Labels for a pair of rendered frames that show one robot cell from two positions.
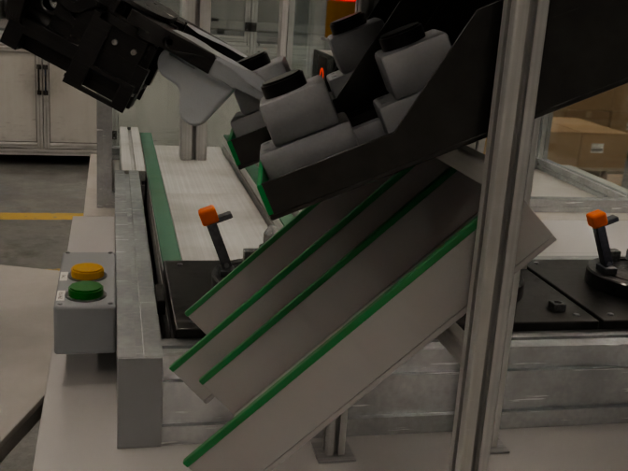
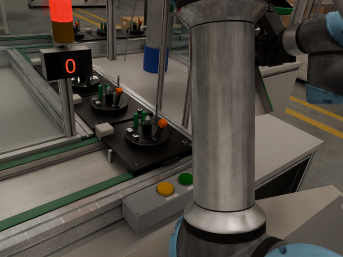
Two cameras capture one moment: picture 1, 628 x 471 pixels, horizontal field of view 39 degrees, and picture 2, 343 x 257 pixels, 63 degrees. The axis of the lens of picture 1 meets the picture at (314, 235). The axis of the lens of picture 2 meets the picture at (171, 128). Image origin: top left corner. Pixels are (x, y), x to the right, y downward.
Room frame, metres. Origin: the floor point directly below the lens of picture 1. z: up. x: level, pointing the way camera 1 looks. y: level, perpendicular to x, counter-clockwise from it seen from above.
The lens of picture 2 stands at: (1.30, 0.75, 1.45)
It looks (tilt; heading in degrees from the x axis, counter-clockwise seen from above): 30 degrees down; 242
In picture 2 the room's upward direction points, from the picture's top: 6 degrees clockwise
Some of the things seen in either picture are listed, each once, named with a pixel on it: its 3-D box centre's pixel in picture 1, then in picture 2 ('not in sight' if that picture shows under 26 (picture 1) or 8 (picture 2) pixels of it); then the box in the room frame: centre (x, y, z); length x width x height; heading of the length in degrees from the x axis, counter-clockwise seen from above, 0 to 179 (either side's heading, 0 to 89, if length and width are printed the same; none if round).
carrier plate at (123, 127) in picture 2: (268, 296); (146, 140); (1.02, 0.05, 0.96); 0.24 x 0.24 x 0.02; 13
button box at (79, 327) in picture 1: (87, 298); (164, 198); (1.05, 0.28, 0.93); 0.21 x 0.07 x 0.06; 13
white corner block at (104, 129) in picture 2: not in sight; (104, 131); (1.14, -0.02, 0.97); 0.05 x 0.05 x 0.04; 13
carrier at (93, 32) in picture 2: not in sight; (105, 27); (0.82, -1.37, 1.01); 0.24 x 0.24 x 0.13; 13
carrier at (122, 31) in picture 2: not in sight; (135, 26); (0.58, -1.43, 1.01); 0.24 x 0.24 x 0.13; 13
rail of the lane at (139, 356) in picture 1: (134, 264); (83, 219); (1.25, 0.26, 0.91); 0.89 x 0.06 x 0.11; 13
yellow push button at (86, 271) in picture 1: (87, 275); (165, 189); (1.05, 0.28, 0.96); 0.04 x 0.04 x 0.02
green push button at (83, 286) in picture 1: (85, 293); (186, 179); (0.99, 0.26, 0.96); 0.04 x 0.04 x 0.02
